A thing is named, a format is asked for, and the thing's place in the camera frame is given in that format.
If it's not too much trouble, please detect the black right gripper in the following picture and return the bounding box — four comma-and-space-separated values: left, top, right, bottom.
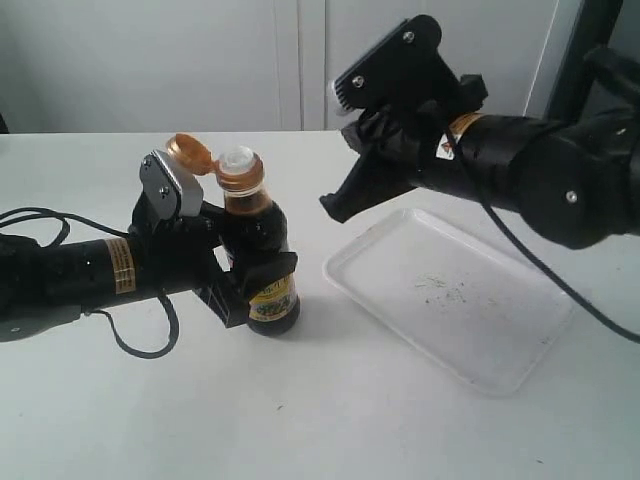
319, 73, 488, 223

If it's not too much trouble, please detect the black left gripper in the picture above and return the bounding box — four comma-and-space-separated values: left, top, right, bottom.
127, 194, 298, 329

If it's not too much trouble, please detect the dark soy sauce bottle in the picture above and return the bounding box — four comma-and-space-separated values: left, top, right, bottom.
167, 133, 300, 337

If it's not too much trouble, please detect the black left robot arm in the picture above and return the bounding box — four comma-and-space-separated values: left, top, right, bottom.
1, 196, 298, 355

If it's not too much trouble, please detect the white rectangular foam tray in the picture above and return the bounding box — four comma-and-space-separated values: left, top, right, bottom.
324, 209, 574, 396

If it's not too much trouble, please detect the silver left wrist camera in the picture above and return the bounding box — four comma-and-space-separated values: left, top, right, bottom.
139, 150, 204, 220

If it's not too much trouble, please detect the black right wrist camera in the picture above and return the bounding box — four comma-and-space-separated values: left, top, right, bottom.
328, 14, 461, 116

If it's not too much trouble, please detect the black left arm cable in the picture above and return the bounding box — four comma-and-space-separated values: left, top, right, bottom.
0, 206, 182, 360

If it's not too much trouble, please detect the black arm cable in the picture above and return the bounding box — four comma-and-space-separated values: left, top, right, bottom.
0, 206, 182, 360
429, 99, 640, 345

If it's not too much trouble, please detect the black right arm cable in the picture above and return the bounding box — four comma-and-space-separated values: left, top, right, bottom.
429, 99, 640, 345

